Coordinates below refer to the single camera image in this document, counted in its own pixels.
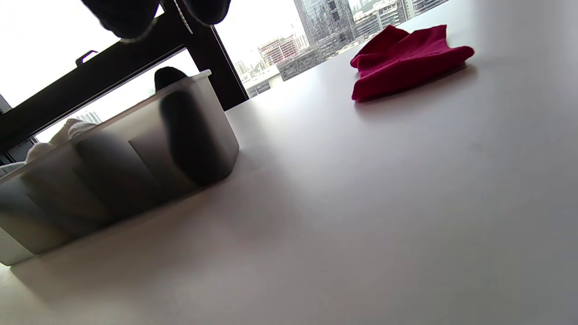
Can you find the person's right hand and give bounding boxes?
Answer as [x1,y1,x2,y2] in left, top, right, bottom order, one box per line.
[80,0,232,40]

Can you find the black sock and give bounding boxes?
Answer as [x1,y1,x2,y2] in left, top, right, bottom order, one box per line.
[154,66,228,186]

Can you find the red sock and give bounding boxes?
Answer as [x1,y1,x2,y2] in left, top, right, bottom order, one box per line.
[350,24,475,102]

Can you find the grey divided storage box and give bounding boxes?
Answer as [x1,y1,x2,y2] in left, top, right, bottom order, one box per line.
[0,69,240,267]

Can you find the grey high-rise building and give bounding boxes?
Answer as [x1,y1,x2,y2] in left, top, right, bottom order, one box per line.
[294,0,362,55]

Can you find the black window frame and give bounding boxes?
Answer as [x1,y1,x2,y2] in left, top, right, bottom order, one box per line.
[0,0,250,154]

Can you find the metal bead chain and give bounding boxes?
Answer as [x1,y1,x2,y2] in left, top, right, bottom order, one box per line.
[173,0,195,35]

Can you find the black window handle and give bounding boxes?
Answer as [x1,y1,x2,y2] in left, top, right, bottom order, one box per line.
[75,50,99,67]

